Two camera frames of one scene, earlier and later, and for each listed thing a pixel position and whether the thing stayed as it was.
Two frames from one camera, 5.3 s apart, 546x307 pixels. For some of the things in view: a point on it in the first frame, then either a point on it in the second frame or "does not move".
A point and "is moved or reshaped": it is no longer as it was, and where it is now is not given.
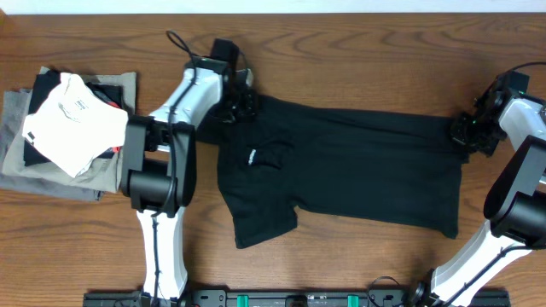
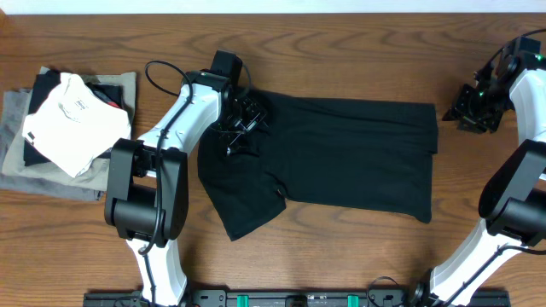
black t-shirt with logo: [385, 169] is moved or reshaped
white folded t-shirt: [71, 125] does not move
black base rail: [290, 298] does not move
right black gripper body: [479, 134] to [484, 110]
